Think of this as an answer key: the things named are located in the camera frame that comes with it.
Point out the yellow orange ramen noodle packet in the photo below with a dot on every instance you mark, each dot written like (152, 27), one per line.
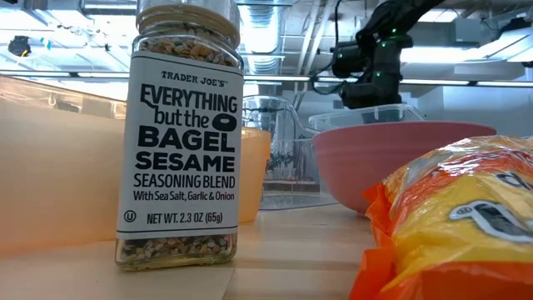
(449, 216)

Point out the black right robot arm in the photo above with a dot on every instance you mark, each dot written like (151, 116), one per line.
(387, 25)

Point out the silver round ventilation duct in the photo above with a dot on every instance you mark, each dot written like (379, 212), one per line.
(262, 33)

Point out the orange plastic tray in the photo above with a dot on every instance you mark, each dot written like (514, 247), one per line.
(62, 166)

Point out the pink bowl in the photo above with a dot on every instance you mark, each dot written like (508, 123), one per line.
(375, 166)

